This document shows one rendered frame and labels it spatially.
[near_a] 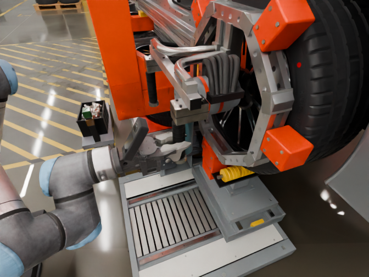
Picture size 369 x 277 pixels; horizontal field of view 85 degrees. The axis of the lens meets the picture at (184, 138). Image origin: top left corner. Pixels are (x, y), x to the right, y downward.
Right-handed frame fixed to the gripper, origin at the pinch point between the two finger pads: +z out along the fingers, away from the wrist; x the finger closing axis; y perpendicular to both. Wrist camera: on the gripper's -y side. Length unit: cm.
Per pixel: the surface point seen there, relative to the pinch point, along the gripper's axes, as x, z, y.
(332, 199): 5, 105, 83
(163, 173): -49, 2, 74
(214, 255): 11, 13, 75
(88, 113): -53, -31, 18
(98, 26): -60, -17, -18
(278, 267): 26, 44, 83
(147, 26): -253, 41, 26
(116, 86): -60, -15, 9
